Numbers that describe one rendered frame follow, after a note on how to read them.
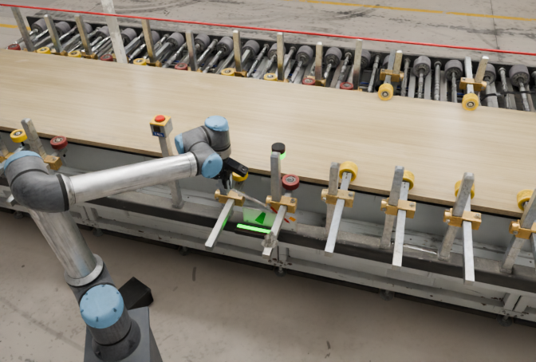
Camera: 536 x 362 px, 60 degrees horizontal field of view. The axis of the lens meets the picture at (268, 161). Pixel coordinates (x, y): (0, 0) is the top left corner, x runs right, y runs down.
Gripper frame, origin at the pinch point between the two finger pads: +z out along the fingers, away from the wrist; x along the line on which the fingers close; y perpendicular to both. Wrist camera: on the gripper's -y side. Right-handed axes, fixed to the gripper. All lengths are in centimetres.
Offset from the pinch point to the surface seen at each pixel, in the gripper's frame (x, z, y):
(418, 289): -28, 79, -92
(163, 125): -4.7, -26.5, 28.7
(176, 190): -6.4, 13.4, 30.4
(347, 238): -8, 25, -52
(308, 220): -21, 33, -31
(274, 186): -6.2, -0.5, -18.8
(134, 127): -38, 5, 68
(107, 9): -103, -31, 113
